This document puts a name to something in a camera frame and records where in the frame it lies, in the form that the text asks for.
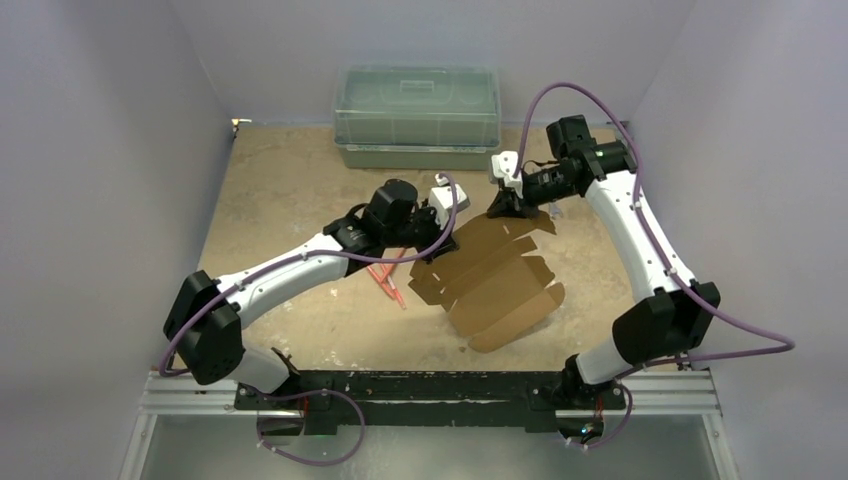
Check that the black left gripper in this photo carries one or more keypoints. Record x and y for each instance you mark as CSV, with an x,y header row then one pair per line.
x,y
436,230

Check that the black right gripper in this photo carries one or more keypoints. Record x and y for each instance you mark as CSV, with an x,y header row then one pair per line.
x,y
508,198

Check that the brown cardboard box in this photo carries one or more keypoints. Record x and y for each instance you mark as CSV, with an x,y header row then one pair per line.
x,y
494,287

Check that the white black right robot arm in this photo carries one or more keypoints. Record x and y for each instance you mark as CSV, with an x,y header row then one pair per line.
x,y
669,315

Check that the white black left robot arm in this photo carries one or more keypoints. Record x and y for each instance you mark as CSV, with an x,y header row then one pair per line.
x,y
205,325

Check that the red pen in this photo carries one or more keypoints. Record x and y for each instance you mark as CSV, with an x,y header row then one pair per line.
x,y
398,256
373,271
386,281

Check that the silver open-end wrench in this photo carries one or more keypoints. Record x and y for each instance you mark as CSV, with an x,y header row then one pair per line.
x,y
554,211

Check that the green clear-lid plastic toolbox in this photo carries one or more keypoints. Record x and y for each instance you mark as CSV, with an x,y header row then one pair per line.
x,y
422,117

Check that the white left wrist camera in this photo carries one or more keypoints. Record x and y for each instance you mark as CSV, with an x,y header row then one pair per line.
x,y
446,197

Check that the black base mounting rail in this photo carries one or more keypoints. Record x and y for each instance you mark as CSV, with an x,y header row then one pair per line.
x,y
532,400

